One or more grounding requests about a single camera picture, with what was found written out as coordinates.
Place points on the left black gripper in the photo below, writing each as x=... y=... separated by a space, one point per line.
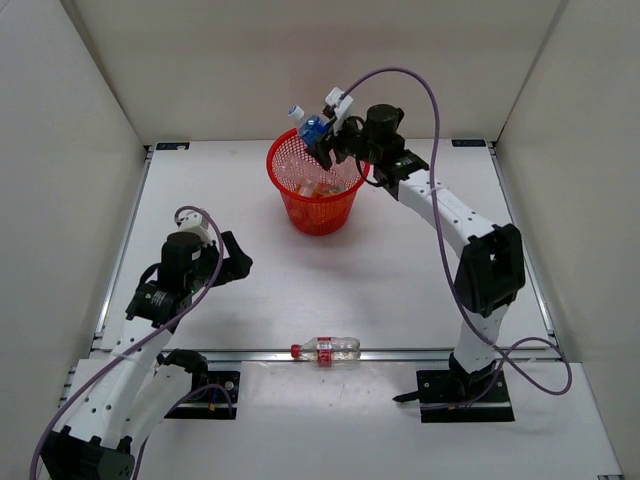
x=236 y=265

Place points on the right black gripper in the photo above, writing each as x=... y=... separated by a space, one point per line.
x=322 y=150

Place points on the clear bottle with blue label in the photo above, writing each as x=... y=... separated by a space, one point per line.
x=309 y=128

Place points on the orange bottle with barcode label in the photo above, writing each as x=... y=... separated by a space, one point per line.
x=308 y=190

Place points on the clear unlabelled plastic bottle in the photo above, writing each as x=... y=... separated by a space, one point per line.
x=296 y=170

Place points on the orange juice bottle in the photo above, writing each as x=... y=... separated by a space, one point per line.
x=330 y=190

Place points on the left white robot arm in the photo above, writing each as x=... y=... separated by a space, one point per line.
x=100 y=431

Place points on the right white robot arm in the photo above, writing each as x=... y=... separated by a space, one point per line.
x=490 y=271

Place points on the red plastic mesh bin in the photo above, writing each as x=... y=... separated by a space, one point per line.
x=316 y=216

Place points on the clear bottle with red label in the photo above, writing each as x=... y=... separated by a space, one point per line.
x=327 y=351

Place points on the right black table label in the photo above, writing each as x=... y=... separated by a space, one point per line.
x=468 y=143

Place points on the black table label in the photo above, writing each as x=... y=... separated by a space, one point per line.
x=172 y=146
x=468 y=143

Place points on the left black table label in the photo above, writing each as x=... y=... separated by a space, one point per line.
x=172 y=146

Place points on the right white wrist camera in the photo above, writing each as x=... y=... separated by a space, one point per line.
x=337 y=108

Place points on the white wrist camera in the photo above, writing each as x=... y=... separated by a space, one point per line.
x=337 y=108
x=193 y=222

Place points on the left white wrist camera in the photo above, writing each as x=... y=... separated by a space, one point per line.
x=193 y=222

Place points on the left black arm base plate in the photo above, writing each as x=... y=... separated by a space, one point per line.
x=219 y=396

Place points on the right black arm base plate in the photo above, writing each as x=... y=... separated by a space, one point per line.
x=443 y=398

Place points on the aluminium rail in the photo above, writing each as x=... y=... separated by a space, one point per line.
x=374 y=355

